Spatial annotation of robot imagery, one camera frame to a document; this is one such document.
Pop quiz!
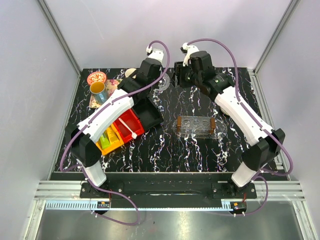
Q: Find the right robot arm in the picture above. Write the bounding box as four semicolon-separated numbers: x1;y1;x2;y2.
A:
173;42;285;198

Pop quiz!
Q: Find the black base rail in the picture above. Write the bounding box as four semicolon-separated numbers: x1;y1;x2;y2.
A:
79;172;257;210

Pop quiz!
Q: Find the yellow plastic bin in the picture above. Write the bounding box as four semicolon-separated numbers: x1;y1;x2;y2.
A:
96;123;124;156

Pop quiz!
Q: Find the clear acrylic rack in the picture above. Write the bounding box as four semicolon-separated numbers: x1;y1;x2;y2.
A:
172;115;228;139

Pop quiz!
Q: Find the green toothpaste tube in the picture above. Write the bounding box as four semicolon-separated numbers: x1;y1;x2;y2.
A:
99;133;111;150

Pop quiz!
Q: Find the clear plastic cup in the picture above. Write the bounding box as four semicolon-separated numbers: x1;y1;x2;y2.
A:
154;73;170;92

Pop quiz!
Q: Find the red plastic bin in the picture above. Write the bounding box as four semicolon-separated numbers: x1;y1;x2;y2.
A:
113;109;145;144

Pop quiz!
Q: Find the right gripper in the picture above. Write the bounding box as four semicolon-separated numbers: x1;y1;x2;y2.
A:
169;61;202;89

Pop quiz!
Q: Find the yellow mug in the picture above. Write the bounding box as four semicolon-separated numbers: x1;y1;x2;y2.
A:
124;68;137;79

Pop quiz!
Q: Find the floral tray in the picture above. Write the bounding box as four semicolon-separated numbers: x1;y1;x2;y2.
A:
88;79;122;109

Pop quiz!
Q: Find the blue mug orange inside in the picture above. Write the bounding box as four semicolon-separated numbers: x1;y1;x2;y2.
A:
90;81;110;105

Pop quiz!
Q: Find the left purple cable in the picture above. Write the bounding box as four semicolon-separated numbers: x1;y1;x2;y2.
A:
59;40;171;226

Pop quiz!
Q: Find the purple cable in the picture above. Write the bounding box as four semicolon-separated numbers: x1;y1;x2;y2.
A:
59;40;171;226
187;37;295;217

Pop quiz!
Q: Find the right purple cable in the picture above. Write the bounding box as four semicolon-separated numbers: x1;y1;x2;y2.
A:
187;37;295;217

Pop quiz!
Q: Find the orange patterned bowl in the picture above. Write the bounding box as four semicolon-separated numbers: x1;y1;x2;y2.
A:
87;71;107;86

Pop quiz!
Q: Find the speckled round coaster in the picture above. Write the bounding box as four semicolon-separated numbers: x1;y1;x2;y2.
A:
220;107;229;116

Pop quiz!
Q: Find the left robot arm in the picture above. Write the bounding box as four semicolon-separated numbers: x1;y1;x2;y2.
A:
65;48;164;198

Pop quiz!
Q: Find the black plastic bin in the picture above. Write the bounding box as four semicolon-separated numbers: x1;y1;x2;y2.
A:
132;98;164;132

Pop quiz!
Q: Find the yellow toothpaste tube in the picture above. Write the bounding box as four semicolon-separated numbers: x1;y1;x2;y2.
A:
106;127;119;145

